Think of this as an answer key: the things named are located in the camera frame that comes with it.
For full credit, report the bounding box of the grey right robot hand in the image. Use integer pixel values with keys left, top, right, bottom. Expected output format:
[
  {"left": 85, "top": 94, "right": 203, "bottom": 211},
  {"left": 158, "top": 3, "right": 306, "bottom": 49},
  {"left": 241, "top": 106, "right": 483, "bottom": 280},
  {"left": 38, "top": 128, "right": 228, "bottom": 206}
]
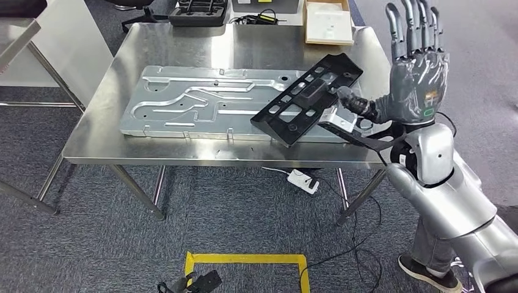
[{"left": 337, "top": 0, "right": 451, "bottom": 125}]

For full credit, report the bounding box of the black plastic plate frame part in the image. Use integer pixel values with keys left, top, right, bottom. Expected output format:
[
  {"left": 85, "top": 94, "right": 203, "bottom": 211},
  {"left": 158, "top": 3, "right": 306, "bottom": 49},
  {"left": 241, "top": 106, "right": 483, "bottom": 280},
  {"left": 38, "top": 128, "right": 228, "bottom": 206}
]
[{"left": 250, "top": 52, "right": 364, "bottom": 148}]

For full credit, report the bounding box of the stainless steel workbench table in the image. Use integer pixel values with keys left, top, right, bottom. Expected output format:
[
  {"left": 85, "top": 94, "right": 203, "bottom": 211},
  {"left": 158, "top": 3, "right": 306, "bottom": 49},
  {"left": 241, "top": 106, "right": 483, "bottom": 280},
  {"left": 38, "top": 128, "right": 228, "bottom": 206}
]
[{"left": 36, "top": 22, "right": 399, "bottom": 226}]

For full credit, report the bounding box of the cardboard box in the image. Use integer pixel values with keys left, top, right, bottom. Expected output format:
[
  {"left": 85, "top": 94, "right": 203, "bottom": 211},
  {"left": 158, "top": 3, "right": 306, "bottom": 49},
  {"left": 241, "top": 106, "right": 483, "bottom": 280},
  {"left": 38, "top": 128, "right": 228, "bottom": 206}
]
[{"left": 303, "top": 0, "right": 355, "bottom": 46}]

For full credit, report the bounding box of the white power strip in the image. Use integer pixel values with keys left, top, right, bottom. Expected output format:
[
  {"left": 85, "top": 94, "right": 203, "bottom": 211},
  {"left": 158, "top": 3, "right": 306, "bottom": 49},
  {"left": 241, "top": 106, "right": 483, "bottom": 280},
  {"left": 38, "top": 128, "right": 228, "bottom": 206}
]
[{"left": 286, "top": 168, "right": 321, "bottom": 195}]

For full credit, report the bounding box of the person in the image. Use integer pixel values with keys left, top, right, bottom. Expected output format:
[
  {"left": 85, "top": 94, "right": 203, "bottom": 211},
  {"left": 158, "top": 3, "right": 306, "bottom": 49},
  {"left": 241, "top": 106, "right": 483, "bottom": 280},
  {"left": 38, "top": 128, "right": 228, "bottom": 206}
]
[{"left": 398, "top": 218, "right": 464, "bottom": 293}]

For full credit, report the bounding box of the black charger with yellow label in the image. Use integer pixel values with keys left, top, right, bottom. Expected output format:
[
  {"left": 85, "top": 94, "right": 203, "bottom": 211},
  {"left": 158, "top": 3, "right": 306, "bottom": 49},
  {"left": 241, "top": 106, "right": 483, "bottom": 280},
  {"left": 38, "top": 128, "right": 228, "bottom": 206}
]
[{"left": 228, "top": 9, "right": 280, "bottom": 26}]

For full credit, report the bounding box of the black plastic tray case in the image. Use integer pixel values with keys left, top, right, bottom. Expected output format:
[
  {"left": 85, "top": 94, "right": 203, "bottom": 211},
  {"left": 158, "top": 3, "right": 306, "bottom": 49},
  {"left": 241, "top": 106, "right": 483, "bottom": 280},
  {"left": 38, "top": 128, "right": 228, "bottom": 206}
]
[{"left": 167, "top": 0, "right": 230, "bottom": 28}]

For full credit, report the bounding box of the silver stamped metal panel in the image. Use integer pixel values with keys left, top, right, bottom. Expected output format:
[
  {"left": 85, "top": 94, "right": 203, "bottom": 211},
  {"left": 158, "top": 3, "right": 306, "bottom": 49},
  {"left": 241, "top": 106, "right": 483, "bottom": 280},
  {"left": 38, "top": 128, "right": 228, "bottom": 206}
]
[{"left": 119, "top": 65, "right": 353, "bottom": 143}]

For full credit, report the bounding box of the yellow floor tape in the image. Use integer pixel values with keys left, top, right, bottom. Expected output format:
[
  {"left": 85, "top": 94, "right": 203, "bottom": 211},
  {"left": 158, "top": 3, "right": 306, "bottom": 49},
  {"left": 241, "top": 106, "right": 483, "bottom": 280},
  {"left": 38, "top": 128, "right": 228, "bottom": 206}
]
[{"left": 184, "top": 251, "right": 312, "bottom": 293}]

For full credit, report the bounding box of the black office chair base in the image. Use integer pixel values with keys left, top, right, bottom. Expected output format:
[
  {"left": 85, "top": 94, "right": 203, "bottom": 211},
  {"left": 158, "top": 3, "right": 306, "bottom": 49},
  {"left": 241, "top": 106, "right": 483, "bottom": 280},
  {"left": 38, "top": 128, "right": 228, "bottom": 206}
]
[{"left": 104, "top": 0, "right": 170, "bottom": 33}]

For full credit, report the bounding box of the white cabinet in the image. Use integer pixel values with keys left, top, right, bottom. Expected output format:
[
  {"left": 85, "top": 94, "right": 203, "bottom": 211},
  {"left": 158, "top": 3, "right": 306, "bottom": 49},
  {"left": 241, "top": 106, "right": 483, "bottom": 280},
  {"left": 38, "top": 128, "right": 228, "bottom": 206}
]
[{"left": 0, "top": 0, "right": 114, "bottom": 108}]

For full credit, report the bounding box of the stainless steel side table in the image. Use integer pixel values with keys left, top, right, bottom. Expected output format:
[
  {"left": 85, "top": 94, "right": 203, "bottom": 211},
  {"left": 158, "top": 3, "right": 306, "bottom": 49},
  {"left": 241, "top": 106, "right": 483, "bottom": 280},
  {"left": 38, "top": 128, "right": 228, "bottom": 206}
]
[{"left": 0, "top": 18, "right": 86, "bottom": 216}]

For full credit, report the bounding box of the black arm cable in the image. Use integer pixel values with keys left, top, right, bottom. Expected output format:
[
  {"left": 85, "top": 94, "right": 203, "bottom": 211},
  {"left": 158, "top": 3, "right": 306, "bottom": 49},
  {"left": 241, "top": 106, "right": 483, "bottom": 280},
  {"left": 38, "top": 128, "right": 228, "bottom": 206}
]
[{"left": 435, "top": 111, "right": 458, "bottom": 139}]

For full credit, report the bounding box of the black floor cable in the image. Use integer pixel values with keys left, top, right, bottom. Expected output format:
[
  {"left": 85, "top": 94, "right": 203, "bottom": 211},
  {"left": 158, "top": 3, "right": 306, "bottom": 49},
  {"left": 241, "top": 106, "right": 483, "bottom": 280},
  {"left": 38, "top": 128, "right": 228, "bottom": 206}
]
[{"left": 299, "top": 173, "right": 383, "bottom": 293}]

